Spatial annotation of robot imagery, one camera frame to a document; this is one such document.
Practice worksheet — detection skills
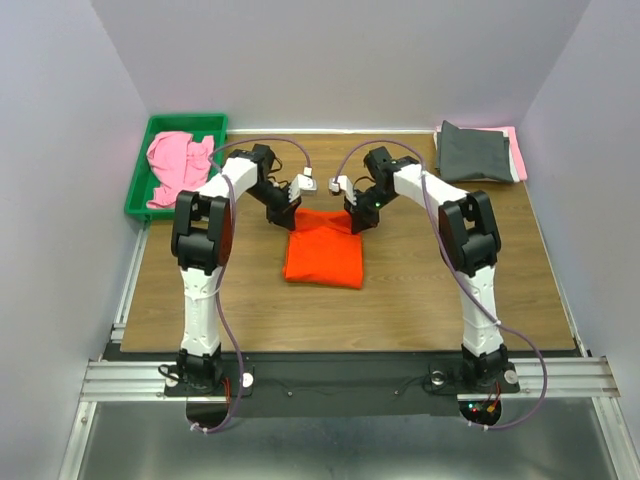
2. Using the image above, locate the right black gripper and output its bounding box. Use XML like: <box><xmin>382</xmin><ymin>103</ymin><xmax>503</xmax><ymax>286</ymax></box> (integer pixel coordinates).
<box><xmin>343</xmin><ymin>184</ymin><xmax>396</xmax><ymax>234</ymax></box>

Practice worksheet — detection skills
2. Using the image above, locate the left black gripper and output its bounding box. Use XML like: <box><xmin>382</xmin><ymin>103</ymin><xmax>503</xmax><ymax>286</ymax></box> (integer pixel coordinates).
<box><xmin>246</xmin><ymin>180</ymin><xmax>302</xmax><ymax>231</ymax></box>

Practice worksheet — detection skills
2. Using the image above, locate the orange t shirt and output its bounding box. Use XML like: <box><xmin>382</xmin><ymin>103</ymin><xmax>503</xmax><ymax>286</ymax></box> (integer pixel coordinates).
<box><xmin>283</xmin><ymin>208</ymin><xmax>364</xmax><ymax>289</ymax></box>

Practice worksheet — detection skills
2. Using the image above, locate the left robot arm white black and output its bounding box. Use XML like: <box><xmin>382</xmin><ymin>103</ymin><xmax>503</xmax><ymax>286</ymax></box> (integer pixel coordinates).
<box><xmin>161</xmin><ymin>144</ymin><xmax>301</xmax><ymax>394</ymax></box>

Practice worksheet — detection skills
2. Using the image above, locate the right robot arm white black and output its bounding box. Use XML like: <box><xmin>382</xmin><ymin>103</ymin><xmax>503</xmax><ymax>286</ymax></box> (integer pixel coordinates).
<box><xmin>329</xmin><ymin>146</ymin><xmax>508</xmax><ymax>390</ymax></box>

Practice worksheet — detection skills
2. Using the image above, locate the pink crumpled t shirt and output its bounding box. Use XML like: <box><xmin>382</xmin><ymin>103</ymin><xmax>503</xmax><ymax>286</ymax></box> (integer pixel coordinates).
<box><xmin>146</xmin><ymin>131</ymin><xmax>215</xmax><ymax>210</ymax></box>

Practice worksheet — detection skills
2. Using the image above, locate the dark grey folded t shirt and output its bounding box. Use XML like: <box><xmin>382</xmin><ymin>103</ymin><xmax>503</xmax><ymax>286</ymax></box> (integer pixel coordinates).
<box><xmin>436</xmin><ymin>120</ymin><xmax>513</xmax><ymax>183</ymax></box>

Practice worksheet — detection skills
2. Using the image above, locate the green plastic bin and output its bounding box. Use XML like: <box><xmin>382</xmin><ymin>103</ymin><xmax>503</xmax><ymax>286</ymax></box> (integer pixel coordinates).
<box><xmin>124</xmin><ymin>112</ymin><xmax>228</xmax><ymax>222</ymax></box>

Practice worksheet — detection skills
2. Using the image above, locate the pink folded t shirt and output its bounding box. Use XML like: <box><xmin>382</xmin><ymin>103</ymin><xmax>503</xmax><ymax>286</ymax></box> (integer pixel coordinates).
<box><xmin>502</xmin><ymin>126</ymin><xmax>528</xmax><ymax>183</ymax></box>

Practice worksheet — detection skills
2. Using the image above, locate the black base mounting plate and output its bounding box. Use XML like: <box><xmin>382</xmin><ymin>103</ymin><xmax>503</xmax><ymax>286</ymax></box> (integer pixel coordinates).
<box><xmin>159</xmin><ymin>352</ymin><xmax>520</xmax><ymax>425</ymax></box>

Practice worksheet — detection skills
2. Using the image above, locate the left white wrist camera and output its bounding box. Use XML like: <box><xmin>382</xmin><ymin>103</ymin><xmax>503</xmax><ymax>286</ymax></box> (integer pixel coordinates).
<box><xmin>288</xmin><ymin>174</ymin><xmax>318</xmax><ymax>203</ymax></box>

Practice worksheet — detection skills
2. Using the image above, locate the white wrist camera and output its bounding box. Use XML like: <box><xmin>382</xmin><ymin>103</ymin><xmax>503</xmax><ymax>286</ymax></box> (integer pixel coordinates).
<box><xmin>328</xmin><ymin>175</ymin><xmax>357</xmax><ymax>205</ymax></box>
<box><xmin>288</xmin><ymin>174</ymin><xmax>318</xmax><ymax>203</ymax></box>

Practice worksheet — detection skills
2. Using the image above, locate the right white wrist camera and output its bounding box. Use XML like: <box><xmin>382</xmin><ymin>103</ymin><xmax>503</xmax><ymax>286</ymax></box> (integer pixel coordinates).
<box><xmin>328</xmin><ymin>175</ymin><xmax>357</xmax><ymax>205</ymax></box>

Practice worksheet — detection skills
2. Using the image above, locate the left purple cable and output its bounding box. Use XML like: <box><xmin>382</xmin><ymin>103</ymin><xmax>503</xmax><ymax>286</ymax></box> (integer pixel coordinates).
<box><xmin>189</xmin><ymin>136</ymin><xmax>314</xmax><ymax>435</ymax></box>

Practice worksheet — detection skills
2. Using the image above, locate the aluminium rail frame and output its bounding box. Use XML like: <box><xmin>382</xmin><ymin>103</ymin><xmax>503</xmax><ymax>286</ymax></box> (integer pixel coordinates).
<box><xmin>62</xmin><ymin>209</ymin><xmax>639</xmax><ymax>479</ymax></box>

